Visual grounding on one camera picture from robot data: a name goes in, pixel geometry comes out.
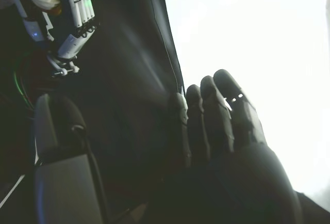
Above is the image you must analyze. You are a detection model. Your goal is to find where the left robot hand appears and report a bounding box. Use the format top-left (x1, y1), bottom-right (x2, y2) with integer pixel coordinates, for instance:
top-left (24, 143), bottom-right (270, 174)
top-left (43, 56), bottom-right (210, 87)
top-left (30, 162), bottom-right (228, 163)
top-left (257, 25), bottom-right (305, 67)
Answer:
top-left (33, 68), bottom-right (304, 224)

